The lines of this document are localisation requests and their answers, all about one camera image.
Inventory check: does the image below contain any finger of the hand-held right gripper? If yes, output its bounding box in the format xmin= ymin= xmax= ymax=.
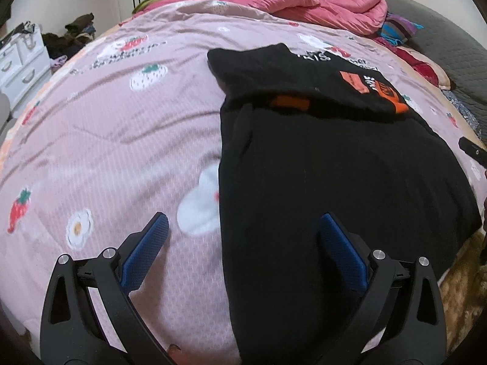
xmin=458 ymin=136 xmax=487 ymax=168

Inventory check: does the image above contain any black sweater with orange cuffs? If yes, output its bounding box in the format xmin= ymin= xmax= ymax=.
xmin=207 ymin=43 xmax=482 ymax=365

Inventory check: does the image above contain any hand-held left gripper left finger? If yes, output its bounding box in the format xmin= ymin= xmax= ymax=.
xmin=40 ymin=212 xmax=177 ymax=365

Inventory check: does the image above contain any dark clothes heap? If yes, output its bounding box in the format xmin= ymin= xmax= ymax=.
xmin=42 ymin=13 xmax=96 ymax=59

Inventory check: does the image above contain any pink quilt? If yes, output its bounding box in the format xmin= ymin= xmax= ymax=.
xmin=183 ymin=0 xmax=389 ymax=39

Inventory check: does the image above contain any blue patterned cloth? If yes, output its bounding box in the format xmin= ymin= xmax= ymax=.
xmin=443 ymin=89 xmax=487 ymax=141

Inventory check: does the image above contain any white drawer cabinet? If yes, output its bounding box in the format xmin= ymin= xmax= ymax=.
xmin=0 ymin=26 xmax=52 ymax=101

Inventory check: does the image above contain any brown fluffy robe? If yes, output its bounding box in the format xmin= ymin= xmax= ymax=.
xmin=437 ymin=232 xmax=487 ymax=358

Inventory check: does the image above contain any red floral pillow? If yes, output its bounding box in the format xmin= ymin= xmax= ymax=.
xmin=375 ymin=36 xmax=451 ymax=90

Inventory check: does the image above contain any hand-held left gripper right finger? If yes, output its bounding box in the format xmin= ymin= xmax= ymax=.
xmin=320 ymin=213 xmax=447 ymax=365

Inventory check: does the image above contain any person's left hand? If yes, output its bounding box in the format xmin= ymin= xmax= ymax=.
xmin=167 ymin=344 xmax=191 ymax=365

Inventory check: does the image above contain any lilac strawberry printed blanket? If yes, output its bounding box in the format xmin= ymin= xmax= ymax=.
xmin=0 ymin=0 xmax=487 ymax=365

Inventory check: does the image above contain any grey quilted headboard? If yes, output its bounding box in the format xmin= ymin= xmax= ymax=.
xmin=358 ymin=0 xmax=487 ymax=96

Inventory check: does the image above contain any striped colourful pillow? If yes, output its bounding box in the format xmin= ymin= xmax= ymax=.
xmin=380 ymin=12 xmax=424 ymax=46

